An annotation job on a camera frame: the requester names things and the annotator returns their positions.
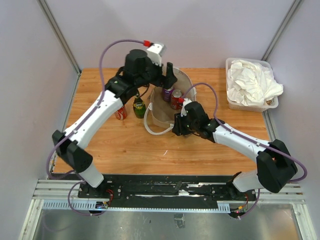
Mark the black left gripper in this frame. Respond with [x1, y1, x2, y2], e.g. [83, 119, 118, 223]
[135, 54, 178, 90]

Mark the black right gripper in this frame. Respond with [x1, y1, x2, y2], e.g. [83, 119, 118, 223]
[172, 112, 199, 137]

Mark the purple soda can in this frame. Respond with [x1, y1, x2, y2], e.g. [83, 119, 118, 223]
[162, 86, 175, 103]

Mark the red Coke can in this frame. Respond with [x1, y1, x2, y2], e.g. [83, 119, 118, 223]
[170, 89, 183, 110]
[114, 105, 128, 120]

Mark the tan canvas tote bag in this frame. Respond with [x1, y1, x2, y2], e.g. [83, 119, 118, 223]
[143, 67, 193, 136]

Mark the green glass bottle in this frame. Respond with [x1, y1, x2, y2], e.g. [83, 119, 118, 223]
[132, 93, 147, 119]

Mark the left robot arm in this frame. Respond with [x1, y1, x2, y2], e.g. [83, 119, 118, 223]
[52, 43, 177, 198]

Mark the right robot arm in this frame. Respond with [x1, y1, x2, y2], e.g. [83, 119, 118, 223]
[172, 98, 298, 200]

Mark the crumpled white cloth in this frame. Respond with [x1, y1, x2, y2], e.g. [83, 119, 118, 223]
[227, 59, 284, 107]

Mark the white plastic basket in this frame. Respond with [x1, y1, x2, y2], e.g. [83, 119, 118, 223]
[225, 57, 280, 112]

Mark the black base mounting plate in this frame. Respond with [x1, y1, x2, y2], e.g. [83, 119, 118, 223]
[77, 174, 257, 201]

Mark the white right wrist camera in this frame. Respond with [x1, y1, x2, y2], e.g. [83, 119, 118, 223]
[178, 97, 192, 117]

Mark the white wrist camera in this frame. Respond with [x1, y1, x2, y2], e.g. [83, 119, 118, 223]
[178, 97, 192, 117]
[146, 42, 167, 67]

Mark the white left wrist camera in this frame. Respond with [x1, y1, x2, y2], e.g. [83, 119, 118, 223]
[146, 42, 167, 67]

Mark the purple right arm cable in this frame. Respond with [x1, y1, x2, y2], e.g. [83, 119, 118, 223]
[181, 83, 308, 220]

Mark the aluminium rail frame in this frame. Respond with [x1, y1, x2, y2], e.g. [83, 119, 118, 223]
[19, 175, 317, 240]

